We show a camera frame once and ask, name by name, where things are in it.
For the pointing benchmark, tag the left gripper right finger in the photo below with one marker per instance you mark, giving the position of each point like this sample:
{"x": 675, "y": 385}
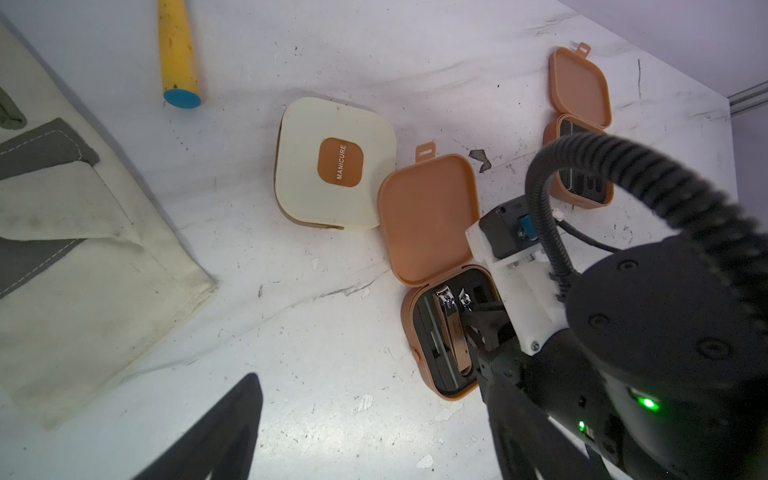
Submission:
{"x": 528, "y": 445}

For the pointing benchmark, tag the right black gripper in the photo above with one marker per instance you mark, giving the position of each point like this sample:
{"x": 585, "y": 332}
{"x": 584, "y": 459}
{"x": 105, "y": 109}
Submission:
{"x": 559, "y": 380}

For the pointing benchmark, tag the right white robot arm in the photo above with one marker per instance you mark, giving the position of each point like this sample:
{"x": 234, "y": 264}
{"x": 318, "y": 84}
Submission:
{"x": 653, "y": 361}

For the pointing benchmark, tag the brown case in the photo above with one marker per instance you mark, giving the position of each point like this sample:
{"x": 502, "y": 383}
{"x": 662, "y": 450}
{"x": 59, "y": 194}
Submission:
{"x": 579, "y": 94}
{"x": 425, "y": 210}

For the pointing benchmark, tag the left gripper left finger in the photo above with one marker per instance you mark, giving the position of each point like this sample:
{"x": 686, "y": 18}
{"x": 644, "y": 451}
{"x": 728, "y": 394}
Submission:
{"x": 221, "y": 444}

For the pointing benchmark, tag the cream nail clipper case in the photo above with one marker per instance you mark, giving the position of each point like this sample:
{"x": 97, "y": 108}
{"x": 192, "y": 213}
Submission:
{"x": 331, "y": 160}

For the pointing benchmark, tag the large brown nail clipper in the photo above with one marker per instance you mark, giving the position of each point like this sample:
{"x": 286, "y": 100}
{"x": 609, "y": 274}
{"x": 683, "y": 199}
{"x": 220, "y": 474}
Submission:
{"x": 453, "y": 331}

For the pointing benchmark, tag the small brown clipper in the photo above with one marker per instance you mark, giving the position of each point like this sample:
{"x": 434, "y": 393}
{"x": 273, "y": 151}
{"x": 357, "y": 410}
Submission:
{"x": 465, "y": 300}

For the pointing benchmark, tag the green beige glove on table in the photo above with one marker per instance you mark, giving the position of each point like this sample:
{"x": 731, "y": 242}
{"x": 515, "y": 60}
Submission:
{"x": 92, "y": 277}

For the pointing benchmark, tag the aluminium frame rail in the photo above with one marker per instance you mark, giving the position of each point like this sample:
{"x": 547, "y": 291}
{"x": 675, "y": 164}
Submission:
{"x": 748, "y": 99}

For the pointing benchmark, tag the blue yellow toy rake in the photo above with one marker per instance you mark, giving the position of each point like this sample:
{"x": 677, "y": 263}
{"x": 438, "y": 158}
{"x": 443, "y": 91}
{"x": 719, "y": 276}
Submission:
{"x": 179, "y": 75}

